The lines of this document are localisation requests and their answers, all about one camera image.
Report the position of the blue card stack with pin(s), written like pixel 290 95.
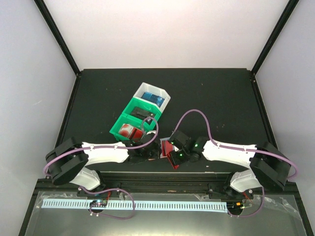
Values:
pixel 158 100

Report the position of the black frame post left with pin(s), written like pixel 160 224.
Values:
pixel 42 7

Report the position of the black vip card stack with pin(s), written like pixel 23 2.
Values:
pixel 141 113

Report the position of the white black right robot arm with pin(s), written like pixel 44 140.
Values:
pixel 264 166

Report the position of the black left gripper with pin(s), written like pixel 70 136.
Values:
pixel 157 153

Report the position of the green plastic bin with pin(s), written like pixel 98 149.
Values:
pixel 128 119
pixel 135 102

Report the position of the red white card stack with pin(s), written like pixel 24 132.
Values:
pixel 130 132

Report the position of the middle green plastic bin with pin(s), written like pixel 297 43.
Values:
pixel 135 102

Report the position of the black frame post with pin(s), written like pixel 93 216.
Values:
pixel 42 7
pixel 279 26

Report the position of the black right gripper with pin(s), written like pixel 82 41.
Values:
pixel 175 159

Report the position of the white slotted cable duct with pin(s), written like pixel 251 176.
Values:
pixel 137 205

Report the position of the black frame post right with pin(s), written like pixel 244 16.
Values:
pixel 279 26

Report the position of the white plastic bin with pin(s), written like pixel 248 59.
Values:
pixel 144 87

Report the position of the left controller board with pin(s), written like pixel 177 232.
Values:
pixel 98 203

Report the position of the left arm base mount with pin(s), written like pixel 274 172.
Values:
pixel 108 185

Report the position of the left green plastic bin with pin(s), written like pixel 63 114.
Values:
pixel 128 119

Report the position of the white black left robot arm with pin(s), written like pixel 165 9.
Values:
pixel 69 162

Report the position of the controller board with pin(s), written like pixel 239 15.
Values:
pixel 98 203
pixel 235 205

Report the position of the tan leather card holder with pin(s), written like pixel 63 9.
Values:
pixel 158 154

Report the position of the right controller board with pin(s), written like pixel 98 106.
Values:
pixel 235 205

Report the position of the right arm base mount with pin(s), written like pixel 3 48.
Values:
pixel 224 192

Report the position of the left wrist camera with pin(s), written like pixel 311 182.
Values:
pixel 151 133

